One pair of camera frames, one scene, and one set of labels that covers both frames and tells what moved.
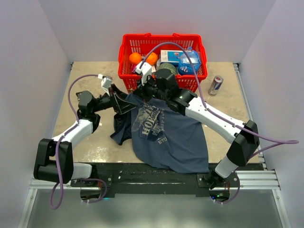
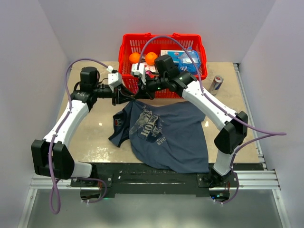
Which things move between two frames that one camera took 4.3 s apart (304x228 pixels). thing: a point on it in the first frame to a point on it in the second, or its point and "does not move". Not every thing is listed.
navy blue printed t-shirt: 161,138 does not move
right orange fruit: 152,59 does not move
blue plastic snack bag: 189,62 does not move
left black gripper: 120,101 to 122,95
